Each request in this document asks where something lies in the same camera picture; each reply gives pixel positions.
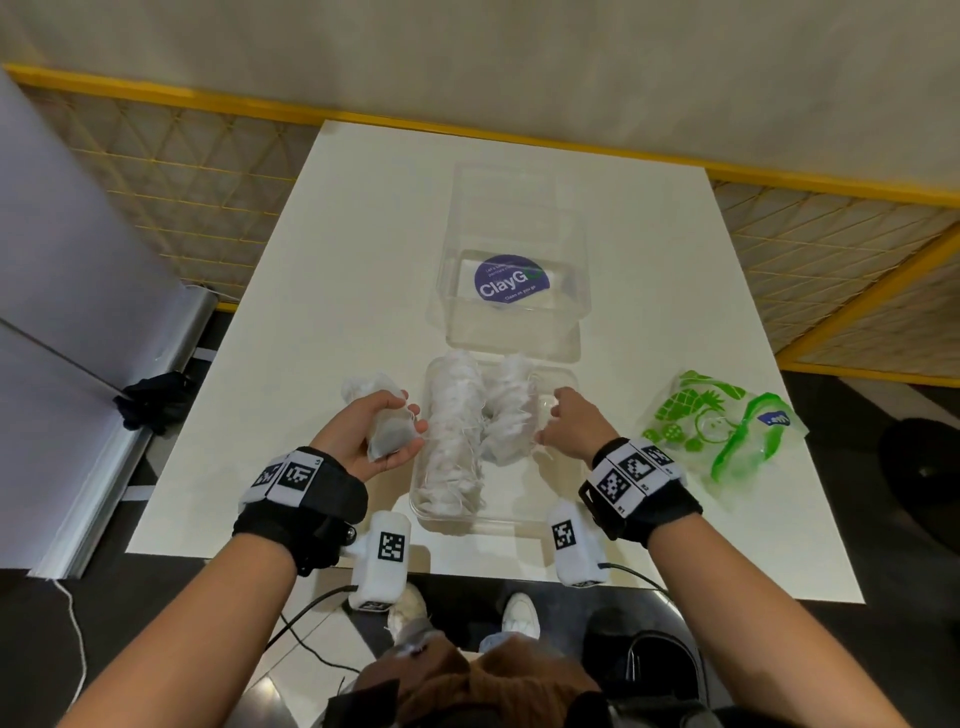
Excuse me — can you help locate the pile of white tea bags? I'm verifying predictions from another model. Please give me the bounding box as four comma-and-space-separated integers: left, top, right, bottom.
414, 350, 543, 519

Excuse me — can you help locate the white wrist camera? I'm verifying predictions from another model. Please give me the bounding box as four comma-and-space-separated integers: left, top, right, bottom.
546, 500, 608, 589
347, 510, 414, 613

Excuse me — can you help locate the person's right forearm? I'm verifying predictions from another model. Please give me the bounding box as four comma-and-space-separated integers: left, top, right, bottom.
645, 510, 912, 728

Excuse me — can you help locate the white tea bag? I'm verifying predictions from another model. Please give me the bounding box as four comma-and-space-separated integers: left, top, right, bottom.
366, 405, 419, 462

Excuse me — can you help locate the white cable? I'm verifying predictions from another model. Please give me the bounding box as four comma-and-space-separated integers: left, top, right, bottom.
48, 576, 90, 715

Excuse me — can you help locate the person's white shoe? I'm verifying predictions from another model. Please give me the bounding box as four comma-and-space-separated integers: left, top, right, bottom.
500, 591, 542, 643
387, 582, 431, 645

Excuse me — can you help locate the black chair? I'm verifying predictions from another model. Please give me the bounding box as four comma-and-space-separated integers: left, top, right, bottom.
583, 606, 725, 728

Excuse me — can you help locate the person's brown garment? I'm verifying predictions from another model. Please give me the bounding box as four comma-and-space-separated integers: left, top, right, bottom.
322, 636, 610, 728

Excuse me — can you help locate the black cable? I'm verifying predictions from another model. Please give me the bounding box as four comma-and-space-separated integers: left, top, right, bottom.
262, 584, 363, 677
602, 561, 678, 603

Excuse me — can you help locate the black wrist band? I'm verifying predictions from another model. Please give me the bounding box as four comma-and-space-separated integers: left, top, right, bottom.
577, 437, 705, 550
232, 447, 370, 577

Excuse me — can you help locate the green printed plastic bag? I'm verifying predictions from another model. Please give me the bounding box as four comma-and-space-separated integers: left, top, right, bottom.
640, 368, 812, 512

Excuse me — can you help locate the person's white left shoe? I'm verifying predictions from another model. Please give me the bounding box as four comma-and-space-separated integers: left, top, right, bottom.
387, 582, 431, 645

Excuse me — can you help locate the grey partition panel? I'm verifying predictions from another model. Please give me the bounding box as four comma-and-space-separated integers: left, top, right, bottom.
0, 69, 220, 580

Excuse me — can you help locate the black cloth bundle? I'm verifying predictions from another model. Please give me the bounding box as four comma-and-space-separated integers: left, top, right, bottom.
113, 370, 198, 437

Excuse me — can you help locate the clear plastic lid purple sticker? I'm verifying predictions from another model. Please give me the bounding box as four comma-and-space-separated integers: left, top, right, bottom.
426, 160, 594, 363

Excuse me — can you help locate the person's left hand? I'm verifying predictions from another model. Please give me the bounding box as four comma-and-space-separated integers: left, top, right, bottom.
309, 389, 429, 486

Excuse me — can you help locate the yellow framed mesh fence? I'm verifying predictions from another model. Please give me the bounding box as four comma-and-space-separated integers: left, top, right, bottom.
3, 63, 960, 390

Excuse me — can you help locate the black right wrist band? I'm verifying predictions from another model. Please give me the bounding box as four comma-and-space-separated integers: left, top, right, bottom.
577, 437, 705, 550

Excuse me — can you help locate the clear plastic container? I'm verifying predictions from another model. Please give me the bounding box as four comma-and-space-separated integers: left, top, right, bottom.
408, 358, 588, 528

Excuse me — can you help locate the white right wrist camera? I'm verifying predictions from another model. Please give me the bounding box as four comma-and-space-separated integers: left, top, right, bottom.
546, 500, 608, 589

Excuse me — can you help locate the person's white right shoe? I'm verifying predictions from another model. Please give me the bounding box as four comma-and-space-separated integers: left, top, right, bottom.
500, 591, 542, 643

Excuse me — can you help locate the person's right hand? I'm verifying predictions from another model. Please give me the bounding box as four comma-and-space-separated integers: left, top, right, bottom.
535, 386, 621, 466

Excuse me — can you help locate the person's left forearm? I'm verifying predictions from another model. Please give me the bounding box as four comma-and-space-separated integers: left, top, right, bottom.
56, 513, 301, 728

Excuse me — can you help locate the black round stool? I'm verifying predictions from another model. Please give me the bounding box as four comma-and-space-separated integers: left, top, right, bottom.
878, 415, 960, 543

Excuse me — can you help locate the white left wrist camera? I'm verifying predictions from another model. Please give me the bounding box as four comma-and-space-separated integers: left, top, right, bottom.
347, 510, 414, 613

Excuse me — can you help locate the black left wrist band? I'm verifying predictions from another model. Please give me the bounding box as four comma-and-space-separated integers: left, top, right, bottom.
232, 447, 370, 577

